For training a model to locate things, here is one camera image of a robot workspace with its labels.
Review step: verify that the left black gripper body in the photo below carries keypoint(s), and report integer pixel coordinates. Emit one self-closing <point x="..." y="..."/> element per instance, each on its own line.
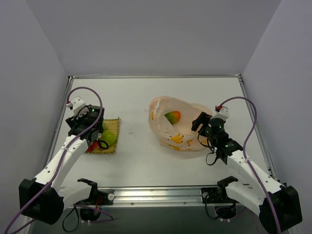
<point x="98" y="136"/>

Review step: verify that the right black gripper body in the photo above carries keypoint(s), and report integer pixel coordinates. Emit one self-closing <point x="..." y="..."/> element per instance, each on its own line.
<point x="202" y="121"/>

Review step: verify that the red fake fruit bunch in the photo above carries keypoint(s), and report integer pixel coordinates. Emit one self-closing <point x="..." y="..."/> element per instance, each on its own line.
<point x="94" y="148"/>

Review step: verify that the green fake pear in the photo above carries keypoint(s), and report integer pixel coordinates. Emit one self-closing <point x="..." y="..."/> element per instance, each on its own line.
<point x="108" y="138"/>

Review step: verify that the orange green fake mango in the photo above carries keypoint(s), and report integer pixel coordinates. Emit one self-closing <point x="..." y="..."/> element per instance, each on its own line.
<point x="173" y="117"/>

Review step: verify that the translucent banana print plastic bag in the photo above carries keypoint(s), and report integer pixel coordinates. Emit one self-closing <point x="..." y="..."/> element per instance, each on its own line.
<point x="178" y="136"/>

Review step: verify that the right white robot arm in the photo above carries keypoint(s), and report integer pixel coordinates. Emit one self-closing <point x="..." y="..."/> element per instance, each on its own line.
<point x="276" y="205"/>

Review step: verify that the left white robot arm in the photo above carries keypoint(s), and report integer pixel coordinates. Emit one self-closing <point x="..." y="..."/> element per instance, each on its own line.
<point x="42" y="198"/>

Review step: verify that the yellow bamboo mat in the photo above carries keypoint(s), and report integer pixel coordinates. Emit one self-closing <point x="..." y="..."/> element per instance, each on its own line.
<point x="114" y="126"/>

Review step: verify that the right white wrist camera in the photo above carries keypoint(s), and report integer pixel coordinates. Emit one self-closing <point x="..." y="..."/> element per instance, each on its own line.
<point x="222" y="112"/>

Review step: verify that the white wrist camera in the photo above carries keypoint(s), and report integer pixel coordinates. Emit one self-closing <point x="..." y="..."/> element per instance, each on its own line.
<point x="77" y="106"/>
<point x="222" y="112"/>

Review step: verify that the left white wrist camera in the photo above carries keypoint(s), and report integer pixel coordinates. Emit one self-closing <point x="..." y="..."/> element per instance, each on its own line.
<point x="77" y="106"/>

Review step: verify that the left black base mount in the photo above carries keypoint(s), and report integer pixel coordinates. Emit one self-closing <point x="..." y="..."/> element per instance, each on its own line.
<point x="95" y="197"/>

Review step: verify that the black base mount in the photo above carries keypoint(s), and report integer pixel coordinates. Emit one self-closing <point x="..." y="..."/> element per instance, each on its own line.
<point x="95" y="197"/>
<point x="225" y="207"/>

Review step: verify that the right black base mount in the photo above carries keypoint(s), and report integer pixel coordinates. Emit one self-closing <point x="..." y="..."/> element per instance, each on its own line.
<point x="225" y="207"/>

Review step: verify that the aluminium front rail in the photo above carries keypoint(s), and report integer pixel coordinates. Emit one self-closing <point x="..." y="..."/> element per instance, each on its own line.
<point x="147" y="197"/>

